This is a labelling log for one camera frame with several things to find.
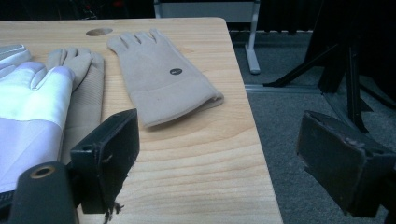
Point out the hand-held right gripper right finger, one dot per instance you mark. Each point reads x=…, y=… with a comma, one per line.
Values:
x=339, y=168

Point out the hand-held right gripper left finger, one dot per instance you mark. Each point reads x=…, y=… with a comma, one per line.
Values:
x=106, y=161

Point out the white satin glove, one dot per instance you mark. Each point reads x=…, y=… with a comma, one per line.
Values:
x=28, y=105
x=12, y=55

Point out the beige ribbed glove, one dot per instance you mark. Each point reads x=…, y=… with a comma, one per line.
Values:
x=88, y=93

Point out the black metal stand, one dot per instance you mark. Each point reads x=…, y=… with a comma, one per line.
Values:
x=353, y=87

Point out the beige glove with dark label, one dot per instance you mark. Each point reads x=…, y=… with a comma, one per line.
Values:
x=155, y=84

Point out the dark curtain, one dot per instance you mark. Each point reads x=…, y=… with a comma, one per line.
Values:
x=280, y=15

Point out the white metal table frame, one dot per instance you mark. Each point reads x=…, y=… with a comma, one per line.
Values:
x=253, y=46

